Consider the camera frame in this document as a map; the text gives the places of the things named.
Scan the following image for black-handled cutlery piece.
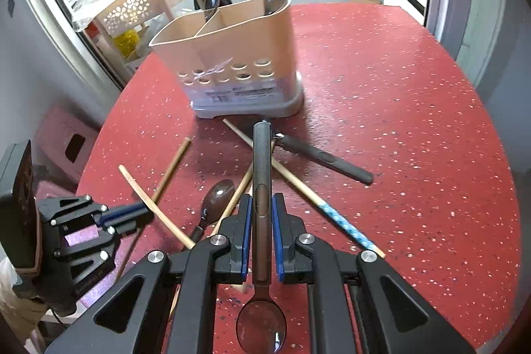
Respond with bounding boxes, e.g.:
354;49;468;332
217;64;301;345
271;133;374;185

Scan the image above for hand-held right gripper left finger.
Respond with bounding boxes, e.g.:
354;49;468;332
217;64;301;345
43;194;254;354

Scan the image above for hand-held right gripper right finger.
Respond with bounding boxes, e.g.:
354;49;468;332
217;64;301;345
271;192;478;354

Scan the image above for utensils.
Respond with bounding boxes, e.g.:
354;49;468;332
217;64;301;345
115;137;192;281

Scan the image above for yellow plastic bag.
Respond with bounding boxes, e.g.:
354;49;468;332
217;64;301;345
113;30;139;56

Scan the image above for pale wooden chopstick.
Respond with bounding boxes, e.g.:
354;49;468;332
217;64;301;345
118;165;196;249

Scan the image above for dark-handled shiny spoon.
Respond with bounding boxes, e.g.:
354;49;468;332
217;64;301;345
189;179;236;245

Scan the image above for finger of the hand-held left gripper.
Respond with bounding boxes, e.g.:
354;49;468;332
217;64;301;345
37;194;155;232
56;223;137;297

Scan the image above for blue patterned wooden chopstick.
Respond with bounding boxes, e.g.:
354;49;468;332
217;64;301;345
223;118;386;259

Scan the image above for beige cloth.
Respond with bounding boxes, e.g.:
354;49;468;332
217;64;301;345
0;256;48;342

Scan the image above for black-handled metal spoon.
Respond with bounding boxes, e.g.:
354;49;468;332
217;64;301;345
236;121;289;354

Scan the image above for beige plastic utensil holder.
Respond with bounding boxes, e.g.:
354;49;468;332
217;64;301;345
148;0;305;119

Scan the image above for pink plastic stool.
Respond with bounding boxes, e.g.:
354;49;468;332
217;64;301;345
33;105;100;184

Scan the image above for beige flower-cutout rack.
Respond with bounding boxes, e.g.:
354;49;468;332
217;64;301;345
85;0;195;60

